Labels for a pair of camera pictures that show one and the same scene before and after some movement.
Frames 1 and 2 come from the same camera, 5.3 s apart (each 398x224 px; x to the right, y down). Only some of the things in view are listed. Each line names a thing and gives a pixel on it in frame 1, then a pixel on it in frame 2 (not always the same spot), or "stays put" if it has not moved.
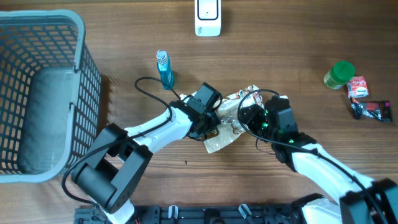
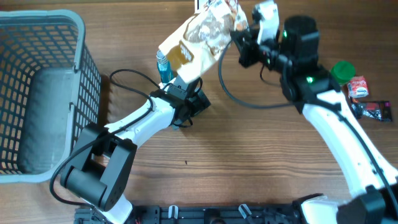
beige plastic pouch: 216,116 → 195,48
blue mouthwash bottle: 166,73 stays put
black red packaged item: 378,110 stays put
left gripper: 215,122 → 198,106
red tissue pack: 357,87 stays put
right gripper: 256,112 → 247,45
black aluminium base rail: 196,214 stays put
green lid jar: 341,73 stays put
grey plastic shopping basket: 50,93 stays put
